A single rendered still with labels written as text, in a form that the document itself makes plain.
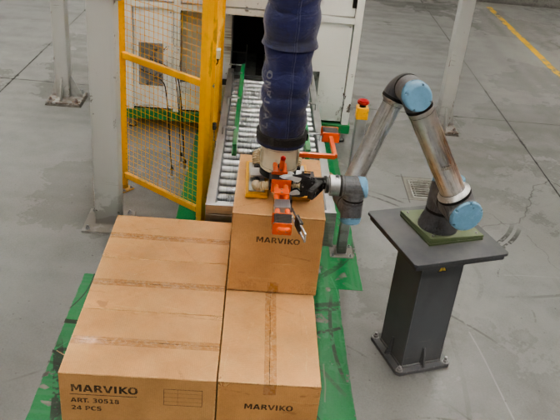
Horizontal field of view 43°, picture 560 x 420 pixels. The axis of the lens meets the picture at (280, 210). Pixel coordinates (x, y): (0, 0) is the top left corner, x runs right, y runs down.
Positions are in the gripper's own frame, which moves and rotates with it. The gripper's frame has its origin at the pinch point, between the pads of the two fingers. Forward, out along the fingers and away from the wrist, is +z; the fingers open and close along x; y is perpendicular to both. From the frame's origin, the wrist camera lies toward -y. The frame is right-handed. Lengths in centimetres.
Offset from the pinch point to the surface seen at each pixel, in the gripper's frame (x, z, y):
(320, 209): -13.4, -18.3, 4.4
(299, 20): 65, -3, 16
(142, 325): -53, 55, -31
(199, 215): -98, 41, 140
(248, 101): -54, 12, 238
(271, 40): 55, 8, 20
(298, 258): -34.0, -10.1, -4.2
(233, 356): -53, 17, -48
